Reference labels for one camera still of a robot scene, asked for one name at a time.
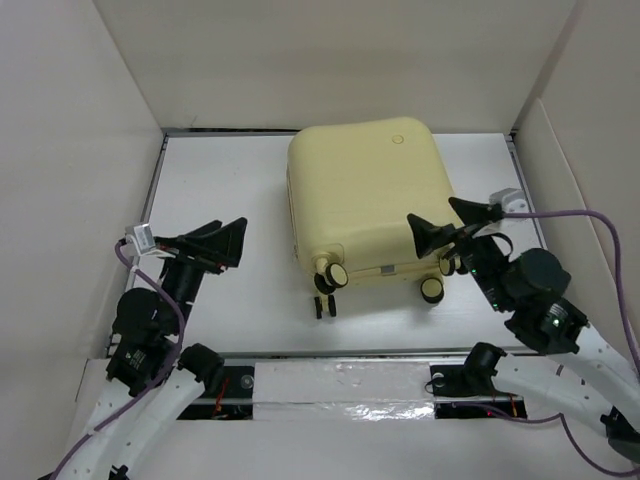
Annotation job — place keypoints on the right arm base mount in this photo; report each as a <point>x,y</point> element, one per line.
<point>455,398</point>

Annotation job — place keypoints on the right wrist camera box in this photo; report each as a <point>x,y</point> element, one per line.
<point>507,200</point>

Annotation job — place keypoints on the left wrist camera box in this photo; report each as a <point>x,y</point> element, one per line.
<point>139,240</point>

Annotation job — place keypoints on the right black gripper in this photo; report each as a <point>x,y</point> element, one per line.
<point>427,236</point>

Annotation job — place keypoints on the yellow hard-shell suitcase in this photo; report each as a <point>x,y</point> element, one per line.
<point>350,189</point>

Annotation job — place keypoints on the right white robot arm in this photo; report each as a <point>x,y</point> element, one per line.
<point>573,369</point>

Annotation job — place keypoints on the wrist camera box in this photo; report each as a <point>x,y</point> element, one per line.
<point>507,200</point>
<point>139,240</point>

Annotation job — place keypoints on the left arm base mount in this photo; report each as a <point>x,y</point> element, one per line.
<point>231,401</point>

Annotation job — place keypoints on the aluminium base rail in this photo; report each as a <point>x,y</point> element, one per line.
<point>299,381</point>

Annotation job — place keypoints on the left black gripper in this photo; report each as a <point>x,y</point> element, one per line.
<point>217,247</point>

